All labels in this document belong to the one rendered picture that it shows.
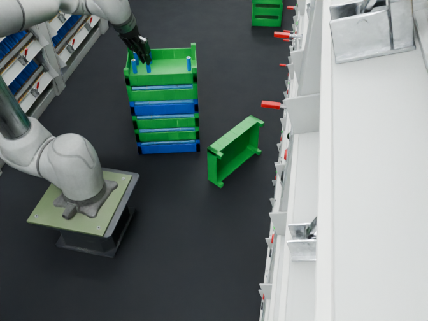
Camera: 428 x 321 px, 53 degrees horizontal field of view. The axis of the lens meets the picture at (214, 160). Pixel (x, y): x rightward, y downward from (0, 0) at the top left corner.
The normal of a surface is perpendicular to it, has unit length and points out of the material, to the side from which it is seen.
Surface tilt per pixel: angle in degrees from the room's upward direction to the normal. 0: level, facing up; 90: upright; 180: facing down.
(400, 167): 19
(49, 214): 0
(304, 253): 90
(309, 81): 90
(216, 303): 0
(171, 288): 0
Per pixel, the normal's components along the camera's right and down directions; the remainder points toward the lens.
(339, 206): -0.33, -0.71
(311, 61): -0.18, 0.69
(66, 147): 0.09, -0.68
